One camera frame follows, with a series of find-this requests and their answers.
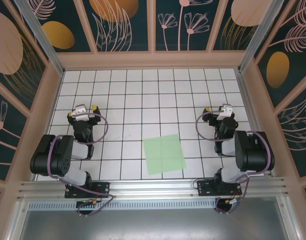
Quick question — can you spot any light green paper sheet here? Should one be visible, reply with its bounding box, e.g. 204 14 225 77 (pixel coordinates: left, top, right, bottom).
142 134 188 176

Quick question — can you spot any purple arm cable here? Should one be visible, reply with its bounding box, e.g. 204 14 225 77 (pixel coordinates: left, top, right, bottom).
195 111 272 216
46 112 116 217

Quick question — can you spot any aluminium side rail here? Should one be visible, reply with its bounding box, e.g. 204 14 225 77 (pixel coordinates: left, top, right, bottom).
236 69 275 177

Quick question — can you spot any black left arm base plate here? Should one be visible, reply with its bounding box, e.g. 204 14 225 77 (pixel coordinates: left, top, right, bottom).
64 181 111 199

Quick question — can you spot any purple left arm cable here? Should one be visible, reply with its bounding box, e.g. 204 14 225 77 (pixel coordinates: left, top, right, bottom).
46 112 116 217

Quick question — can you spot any aluminium frame post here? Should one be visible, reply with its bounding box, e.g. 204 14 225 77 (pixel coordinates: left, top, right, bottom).
238 0 292 74
14 0 65 76

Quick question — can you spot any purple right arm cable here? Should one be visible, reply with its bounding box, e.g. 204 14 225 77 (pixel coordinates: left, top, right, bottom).
195 111 272 216

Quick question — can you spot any grey metal sheet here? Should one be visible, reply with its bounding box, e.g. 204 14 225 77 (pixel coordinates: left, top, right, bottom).
17 209 291 240

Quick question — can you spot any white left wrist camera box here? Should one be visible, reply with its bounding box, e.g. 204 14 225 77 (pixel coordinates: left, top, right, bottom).
72 104 90 119

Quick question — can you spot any slotted grey cable duct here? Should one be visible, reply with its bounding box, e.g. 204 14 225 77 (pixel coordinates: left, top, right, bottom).
29 199 243 211

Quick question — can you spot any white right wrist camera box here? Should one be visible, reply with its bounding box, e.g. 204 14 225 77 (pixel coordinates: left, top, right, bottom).
216 104 234 121

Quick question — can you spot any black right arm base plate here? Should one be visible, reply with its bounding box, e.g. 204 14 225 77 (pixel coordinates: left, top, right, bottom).
197 179 243 197

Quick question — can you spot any aluminium mounting rail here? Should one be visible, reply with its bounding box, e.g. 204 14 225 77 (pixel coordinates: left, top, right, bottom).
16 176 292 201

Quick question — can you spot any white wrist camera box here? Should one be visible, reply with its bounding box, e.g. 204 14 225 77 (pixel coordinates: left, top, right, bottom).
72 104 90 119
216 104 234 121

